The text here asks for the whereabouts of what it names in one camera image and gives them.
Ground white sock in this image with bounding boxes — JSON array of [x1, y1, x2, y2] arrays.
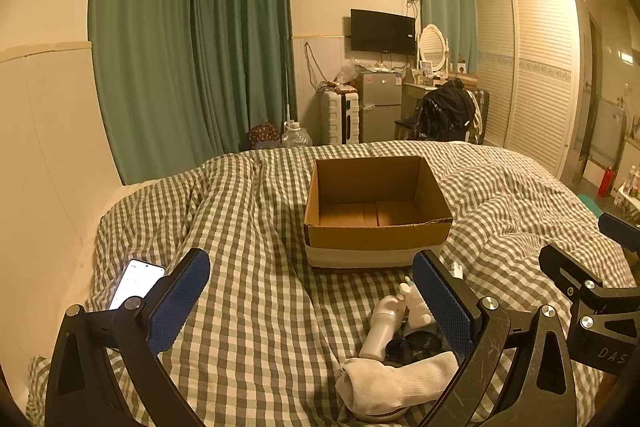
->
[[335, 351, 459, 416]]

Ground small white bunny figurine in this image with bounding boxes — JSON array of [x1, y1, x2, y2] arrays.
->
[[399, 277, 435, 331]]

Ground red fire extinguisher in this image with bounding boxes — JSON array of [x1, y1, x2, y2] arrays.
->
[[598, 168, 615, 197]]

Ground white smartphone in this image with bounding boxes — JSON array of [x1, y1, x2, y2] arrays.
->
[[108, 259, 166, 310]]

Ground grey checkered duvet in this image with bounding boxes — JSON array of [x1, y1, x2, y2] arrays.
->
[[24, 140, 637, 427]]

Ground white louvered wardrobe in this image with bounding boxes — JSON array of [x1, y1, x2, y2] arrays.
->
[[475, 0, 582, 176]]

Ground black jacket on chair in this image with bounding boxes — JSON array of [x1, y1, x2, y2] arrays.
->
[[410, 79, 484, 143]]

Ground brown cardboard box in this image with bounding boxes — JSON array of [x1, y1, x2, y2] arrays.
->
[[304, 156, 454, 270]]

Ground wooden dressing table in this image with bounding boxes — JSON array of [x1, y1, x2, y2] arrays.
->
[[400, 74, 477, 119]]

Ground silver mini fridge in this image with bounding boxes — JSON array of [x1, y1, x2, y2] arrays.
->
[[358, 72, 402, 143]]

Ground white oval vanity mirror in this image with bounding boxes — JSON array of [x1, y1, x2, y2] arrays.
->
[[418, 24, 449, 72]]

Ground white suitcase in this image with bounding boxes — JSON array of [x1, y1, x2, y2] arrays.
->
[[320, 88, 360, 145]]

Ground small green curtain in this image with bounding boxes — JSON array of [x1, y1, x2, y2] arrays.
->
[[413, 0, 480, 74]]

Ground brown patterned bag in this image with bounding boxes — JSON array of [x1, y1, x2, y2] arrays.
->
[[247, 122, 281, 150]]

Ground clear water jug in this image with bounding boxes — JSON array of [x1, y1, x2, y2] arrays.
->
[[281, 120, 312, 147]]

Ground large green curtain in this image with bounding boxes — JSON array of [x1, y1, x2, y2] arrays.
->
[[88, 0, 297, 184]]

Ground black wall television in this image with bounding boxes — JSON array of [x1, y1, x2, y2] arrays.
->
[[350, 9, 416, 55]]

